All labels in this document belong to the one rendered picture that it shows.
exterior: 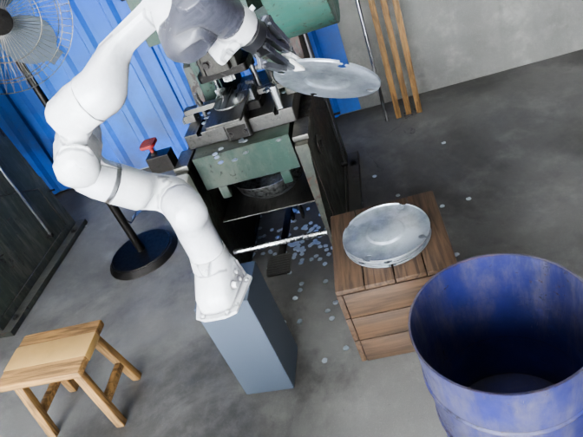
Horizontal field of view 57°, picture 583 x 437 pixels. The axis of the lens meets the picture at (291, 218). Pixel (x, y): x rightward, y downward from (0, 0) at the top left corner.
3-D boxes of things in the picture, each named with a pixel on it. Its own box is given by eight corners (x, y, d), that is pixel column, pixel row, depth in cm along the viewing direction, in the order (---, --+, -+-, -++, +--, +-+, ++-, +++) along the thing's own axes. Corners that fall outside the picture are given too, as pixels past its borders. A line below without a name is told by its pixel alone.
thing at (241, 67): (251, 75, 200) (245, 62, 197) (202, 90, 205) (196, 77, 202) (255, 60, 213) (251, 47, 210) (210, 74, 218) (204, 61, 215)
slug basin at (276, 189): (310, 197, 220) (302, 177, 215) (233, 215, 229) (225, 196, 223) (312, 154, 247) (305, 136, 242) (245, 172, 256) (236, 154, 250)
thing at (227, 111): (253, 149, 193) (239, 117, 186) (218, 159, 197) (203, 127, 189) (261, 118, 213) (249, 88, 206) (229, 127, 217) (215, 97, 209)
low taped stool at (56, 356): (48, 440, 205) (-7, 388, 187) (71, 387, 225) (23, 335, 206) (127, 427, 198) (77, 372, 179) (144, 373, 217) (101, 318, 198)
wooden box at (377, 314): (474, 340, 177) (458, 264, 158) (362, 361, 185) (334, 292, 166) (448, 260, 210) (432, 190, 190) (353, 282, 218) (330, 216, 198)
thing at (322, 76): (398, 75, 134) (398, 72, 134) (286, 52, 128) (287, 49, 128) (357, 104, 162) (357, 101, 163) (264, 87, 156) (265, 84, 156)
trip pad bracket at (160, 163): (188, 192, 212) (166, 151, 201) (167, 198, 214) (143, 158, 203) (192, 185, 217) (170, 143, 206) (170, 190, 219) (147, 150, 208)
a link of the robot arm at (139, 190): (109, 209, 137) (96, 185, 152) (195, 231, 152) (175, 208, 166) (125, 170, 135) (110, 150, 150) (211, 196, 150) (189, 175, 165)
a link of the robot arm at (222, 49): (246, -4, 111) (262, 7, 115) (201, 5, 118) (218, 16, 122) (240, 55, 110) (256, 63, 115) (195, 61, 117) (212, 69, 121)
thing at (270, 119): (297, 120, 202) (291, 106, 199) (189, 150, 213) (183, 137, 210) (301, 88, 226) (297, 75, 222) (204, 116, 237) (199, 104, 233)
